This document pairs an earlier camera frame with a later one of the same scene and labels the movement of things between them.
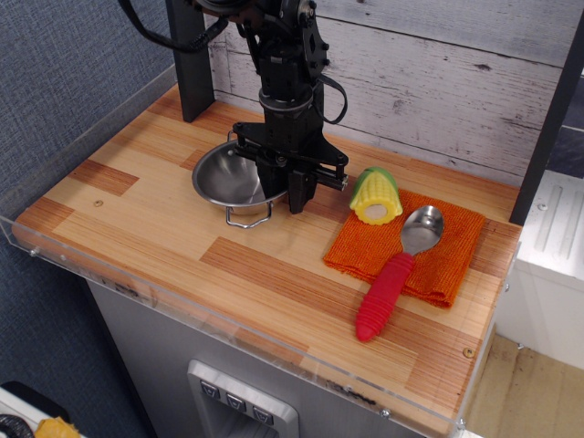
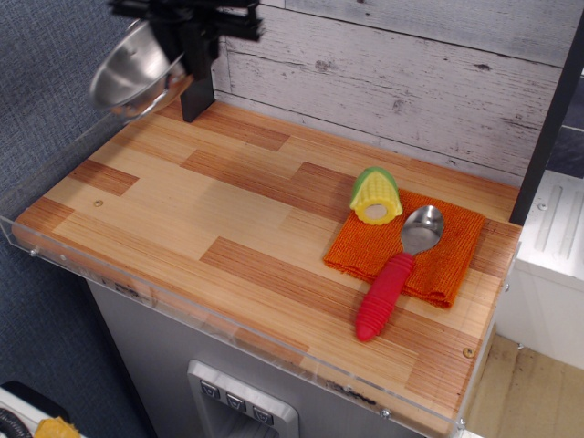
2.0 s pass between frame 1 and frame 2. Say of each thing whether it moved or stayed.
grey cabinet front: stayed
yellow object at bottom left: stayed
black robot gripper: moved
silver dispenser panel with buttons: stayed
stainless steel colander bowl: moved
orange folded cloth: stayed
